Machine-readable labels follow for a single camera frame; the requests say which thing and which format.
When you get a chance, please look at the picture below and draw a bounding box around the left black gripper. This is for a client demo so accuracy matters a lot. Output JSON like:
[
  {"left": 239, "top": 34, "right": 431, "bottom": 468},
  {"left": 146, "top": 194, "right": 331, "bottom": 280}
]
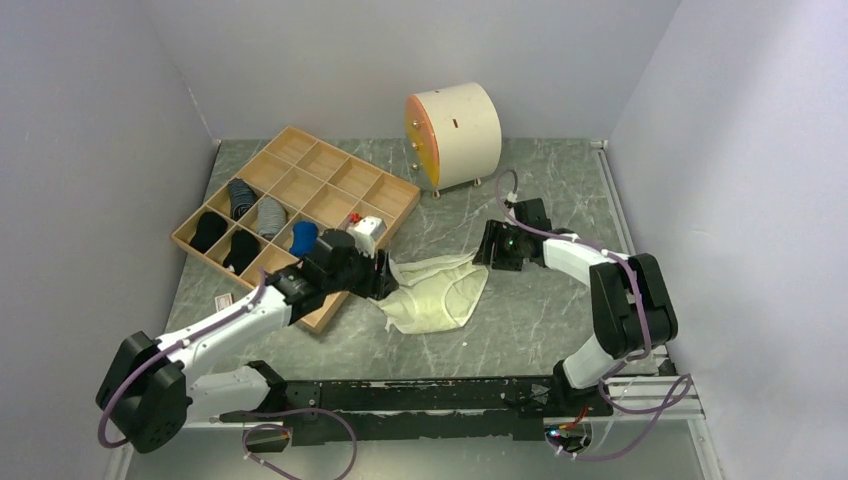
[{"left": 324, "top": 241, "right": 399, "bottom": 301}]

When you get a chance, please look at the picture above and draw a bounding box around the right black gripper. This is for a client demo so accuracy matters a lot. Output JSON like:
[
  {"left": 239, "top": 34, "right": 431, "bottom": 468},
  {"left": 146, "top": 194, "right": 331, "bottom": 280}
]
[{"left": 473, "top": 220, "right": 528, "bottom": 271}]

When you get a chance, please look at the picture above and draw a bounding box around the cream cloth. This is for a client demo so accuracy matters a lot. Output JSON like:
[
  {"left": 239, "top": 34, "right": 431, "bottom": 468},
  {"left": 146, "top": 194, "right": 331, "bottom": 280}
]
[{"left": 373, "top": 253, "right": 489, "bottom": 335}]

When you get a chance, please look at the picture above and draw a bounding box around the blue underwear white trim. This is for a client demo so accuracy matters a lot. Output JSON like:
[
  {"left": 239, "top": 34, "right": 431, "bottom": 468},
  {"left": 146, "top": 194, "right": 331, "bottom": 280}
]
[{"left": 288, "top": 221, "right": 319, "bottom": 258}]

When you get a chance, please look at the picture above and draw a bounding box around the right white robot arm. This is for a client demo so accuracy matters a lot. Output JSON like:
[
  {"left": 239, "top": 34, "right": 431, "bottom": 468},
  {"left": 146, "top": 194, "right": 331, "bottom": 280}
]
[{"left": 473, "top": 198, "right": 678, "bottom": 415}]

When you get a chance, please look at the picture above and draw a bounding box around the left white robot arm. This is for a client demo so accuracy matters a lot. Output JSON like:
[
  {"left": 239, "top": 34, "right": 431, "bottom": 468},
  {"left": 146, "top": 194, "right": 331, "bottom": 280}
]
[{"left": 95, "top": 229, "right": 398, "bottom": 453}]

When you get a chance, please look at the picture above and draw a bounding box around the cream cylindrical drawer cabinet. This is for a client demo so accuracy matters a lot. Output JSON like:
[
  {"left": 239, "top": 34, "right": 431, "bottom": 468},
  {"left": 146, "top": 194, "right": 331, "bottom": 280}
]
[{"left": 404, "top": 82, "right": 503, "bottom": 198}]

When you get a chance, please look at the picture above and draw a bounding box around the grey rolled sock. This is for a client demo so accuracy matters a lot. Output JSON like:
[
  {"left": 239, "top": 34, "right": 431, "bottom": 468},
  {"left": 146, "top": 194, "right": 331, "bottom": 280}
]
[{"left": 257, "top": 196, "right": 288, "bottom": 240}]

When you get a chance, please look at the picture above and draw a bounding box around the wooden compartment tray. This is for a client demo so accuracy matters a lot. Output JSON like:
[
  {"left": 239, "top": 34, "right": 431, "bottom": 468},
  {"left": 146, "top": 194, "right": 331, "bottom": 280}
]
[{"left": 170, "top": 126, "right": 422, "bottom": 335}]

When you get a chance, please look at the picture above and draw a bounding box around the black rolled sock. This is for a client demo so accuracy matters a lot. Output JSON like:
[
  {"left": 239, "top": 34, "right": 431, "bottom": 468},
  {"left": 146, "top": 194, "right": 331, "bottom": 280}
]
[
  {"left": 188, "top": 211, "right": 229, "bottom": 253},
  {"left": 222, "top": 229, "right": 261, "bottom": 275}
]

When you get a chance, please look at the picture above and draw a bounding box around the dark striped rolled sock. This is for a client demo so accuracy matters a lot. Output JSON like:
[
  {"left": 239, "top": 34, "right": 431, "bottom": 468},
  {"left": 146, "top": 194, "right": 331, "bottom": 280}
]
[{"left": 227, "top": 178, "right": 258, "bottom": 220}]

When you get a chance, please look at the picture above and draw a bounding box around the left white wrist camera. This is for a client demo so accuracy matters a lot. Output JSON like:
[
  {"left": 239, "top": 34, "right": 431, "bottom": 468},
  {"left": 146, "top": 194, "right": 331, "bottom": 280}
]
[{"left": 345, "top": 212, "right": 388, "bottom": 257}]

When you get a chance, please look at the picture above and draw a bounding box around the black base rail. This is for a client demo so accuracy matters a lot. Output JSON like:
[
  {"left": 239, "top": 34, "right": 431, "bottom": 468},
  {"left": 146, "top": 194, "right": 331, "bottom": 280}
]
[{"left": 219, "top": 361, "right": 613, "bottom": 446}]

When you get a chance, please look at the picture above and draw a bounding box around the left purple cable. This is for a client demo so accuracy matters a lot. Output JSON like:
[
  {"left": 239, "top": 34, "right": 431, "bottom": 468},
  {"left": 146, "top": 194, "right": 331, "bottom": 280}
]
[{"left": 97, "top": 268, "right": 359, "bottom": 480}]

